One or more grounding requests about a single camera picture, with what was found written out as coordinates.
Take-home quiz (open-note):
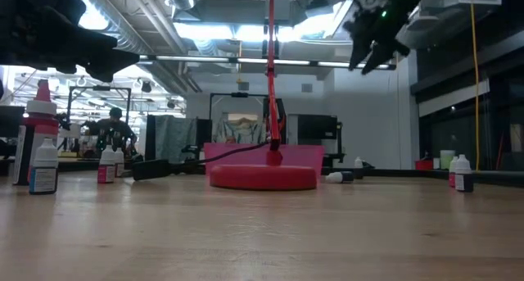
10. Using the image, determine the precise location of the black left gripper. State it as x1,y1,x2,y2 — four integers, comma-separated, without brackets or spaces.
0,0,141,84

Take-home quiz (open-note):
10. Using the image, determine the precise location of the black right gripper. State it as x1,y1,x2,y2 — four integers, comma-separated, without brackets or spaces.
343,0,411,75

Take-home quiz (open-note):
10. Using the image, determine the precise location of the small pink-label coloring bottle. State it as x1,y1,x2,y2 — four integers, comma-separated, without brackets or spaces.
97,144,117,184

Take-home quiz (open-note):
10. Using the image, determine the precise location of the small blue-label coloring bottle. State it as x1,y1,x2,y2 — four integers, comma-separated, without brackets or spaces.
29,138,59,196

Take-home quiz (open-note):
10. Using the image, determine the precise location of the small black-label coloring bottle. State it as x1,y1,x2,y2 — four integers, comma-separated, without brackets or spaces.
454,154,475,193

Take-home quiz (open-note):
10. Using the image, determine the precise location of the large pink food coloring bottle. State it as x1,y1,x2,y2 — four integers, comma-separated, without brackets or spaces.
12,79,60,187

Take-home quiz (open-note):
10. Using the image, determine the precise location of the person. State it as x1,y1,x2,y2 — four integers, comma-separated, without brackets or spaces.
84,107,138,157

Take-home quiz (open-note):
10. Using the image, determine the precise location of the black monitor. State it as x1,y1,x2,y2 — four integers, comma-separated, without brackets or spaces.
287,113,343,147
0,106,25,138

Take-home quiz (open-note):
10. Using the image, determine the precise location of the long ceiling light bar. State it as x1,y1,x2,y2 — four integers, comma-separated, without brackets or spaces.
138,54,397,71

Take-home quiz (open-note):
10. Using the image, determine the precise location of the grey cloth cover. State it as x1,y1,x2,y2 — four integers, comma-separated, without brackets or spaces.
154,115,198,163

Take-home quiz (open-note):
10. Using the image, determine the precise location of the pale green cup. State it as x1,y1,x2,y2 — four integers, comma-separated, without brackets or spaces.
440,149,456,170

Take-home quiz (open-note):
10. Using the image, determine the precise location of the red desk lamp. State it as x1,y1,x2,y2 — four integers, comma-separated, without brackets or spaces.
209,0,318,191

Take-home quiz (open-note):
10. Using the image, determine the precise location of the pink translucent plastic bin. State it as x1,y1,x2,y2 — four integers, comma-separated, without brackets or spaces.
203,143,325,179

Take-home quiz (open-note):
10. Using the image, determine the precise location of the yellow extension cord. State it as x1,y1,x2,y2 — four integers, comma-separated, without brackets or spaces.
469,2,481,171

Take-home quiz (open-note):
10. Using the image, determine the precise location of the black lamp power cord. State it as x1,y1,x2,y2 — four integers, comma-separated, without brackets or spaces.
131,141,271,182

